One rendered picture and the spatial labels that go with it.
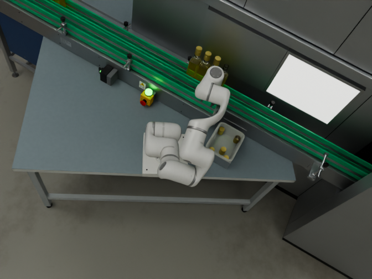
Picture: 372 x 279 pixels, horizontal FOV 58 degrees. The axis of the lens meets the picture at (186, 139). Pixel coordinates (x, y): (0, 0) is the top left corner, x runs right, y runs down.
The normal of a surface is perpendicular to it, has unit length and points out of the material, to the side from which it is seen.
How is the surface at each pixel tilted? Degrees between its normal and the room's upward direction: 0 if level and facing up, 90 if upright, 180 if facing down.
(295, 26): 90
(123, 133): 0
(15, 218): 0
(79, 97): 0
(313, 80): 90
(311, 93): 90
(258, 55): 90
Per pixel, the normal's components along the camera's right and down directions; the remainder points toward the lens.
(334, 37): -0.47, 0.72
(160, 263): 0.18, -0.49
